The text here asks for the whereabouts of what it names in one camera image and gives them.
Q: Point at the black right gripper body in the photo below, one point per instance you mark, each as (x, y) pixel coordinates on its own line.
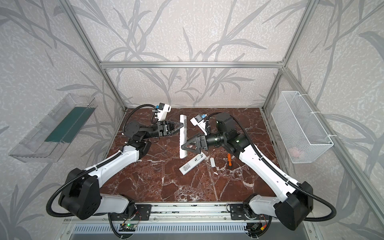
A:
(202, 142)

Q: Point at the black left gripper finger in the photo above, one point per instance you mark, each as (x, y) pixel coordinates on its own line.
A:
(172, 131)
(171, 124)

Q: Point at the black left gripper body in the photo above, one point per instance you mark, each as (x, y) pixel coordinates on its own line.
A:
(163, 129)

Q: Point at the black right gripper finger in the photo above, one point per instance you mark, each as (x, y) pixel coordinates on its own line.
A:
(196, 140)
(197, 150)

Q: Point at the white remote with coloured buttons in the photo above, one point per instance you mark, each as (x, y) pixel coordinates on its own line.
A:
(183, 136)

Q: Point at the white battery cover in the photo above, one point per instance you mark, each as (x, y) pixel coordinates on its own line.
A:
(212, 161)

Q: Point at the orange handled screwdriver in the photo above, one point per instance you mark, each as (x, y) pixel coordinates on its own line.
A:
(230, 161)

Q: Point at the plain white remote control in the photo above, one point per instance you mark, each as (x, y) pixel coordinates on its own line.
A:
(187, 167)

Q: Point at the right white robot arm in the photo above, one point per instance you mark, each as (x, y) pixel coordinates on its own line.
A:
(289, 205)

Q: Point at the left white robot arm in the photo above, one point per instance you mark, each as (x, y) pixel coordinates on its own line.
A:
(81, 195)

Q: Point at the pink item in basket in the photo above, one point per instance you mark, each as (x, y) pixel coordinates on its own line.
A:
(295, 152)

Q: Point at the green circuit board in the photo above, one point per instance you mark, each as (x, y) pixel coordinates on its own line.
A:
(128, 227)

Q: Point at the aluminium front rail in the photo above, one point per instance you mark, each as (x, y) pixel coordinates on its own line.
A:
(180, 214)

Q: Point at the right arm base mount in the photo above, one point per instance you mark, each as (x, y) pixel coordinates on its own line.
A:
(237, 212)

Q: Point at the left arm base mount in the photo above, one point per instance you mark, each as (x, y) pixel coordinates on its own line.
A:
(139, 212)

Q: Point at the aluminium cage frame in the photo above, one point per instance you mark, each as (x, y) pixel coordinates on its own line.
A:
(361, 181)

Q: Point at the white wire mesh basket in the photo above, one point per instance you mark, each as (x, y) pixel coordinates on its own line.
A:
(300, 127)

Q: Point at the clear plastic wall tray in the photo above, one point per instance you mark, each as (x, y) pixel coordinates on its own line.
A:
(47, 142)

